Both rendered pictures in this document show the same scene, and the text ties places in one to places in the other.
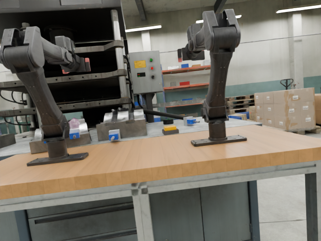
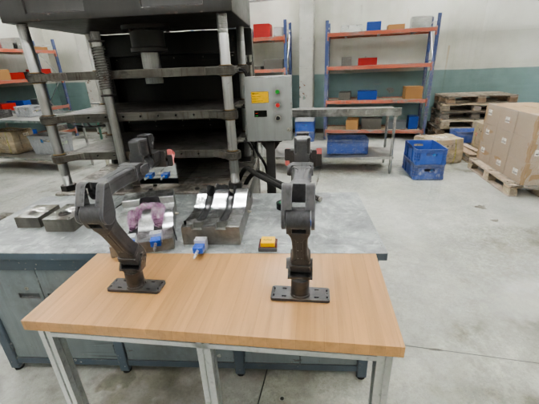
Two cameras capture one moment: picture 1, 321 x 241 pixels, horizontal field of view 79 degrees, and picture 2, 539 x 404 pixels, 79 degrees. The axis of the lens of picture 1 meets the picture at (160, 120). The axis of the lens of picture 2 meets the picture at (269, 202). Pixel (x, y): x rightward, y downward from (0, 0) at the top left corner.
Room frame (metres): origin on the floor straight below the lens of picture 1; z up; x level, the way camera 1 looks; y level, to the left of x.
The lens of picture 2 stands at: (-0.19, -0.29, 1.53)
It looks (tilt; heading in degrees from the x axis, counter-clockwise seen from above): 23 degrees down; 11
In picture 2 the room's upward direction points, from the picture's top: 2 degrees counter-clockwise
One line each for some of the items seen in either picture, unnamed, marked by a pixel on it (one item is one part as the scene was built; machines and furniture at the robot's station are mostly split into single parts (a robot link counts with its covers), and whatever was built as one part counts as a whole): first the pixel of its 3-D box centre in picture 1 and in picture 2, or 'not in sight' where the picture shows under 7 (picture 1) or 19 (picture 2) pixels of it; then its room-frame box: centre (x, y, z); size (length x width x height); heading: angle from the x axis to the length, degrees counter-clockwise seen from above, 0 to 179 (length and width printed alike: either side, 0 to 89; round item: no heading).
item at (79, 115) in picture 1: (77, 120); (170, 165); (2.01, 0.86, 0.87); 0.50 x 0.27 x 0.17; 6
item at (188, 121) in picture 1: (192, 121); not in sight; (1.22, -0.20, 0.83); 0.13 x 0.05 x 0.05; 27
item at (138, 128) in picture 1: (124, 121); (221, 208); (1.27, 0.24, 0.87); 0.50 x 0.26 x 0.14; 6
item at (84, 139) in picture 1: (63, 132); (147, 218); (1.15, 0.58, 0.86); 0.50 x 0.26 x 0.11; 23
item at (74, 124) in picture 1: (63, 125); (147, 210); (1.15, 0.58, 0.90); 0.26 x 0.18 x 0.08; 23
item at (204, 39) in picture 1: (209, 41); (300, 191); (0.74, -0.21, 1.17); 0.30 x 0.09 x 0.12; 2
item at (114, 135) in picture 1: (113, 136); (198, 249); (0.93, 0.24, 0.83); 0.13 x 0.05 x 0.05; 6
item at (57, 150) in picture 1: (57, 149); (135, 277); (0.70, 0.39, 0.84); 0.20 x 0.07 x 0.08; 92
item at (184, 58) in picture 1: (192, 52); (302, 159); (1.00, -0.20, 1.20); 0.10 x 0.07 x 0.07; 92
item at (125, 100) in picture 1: (75, 112); (168, 151); (2.09, 0.91, 0.96); 1.29 x 0.83 x 0.18; 96
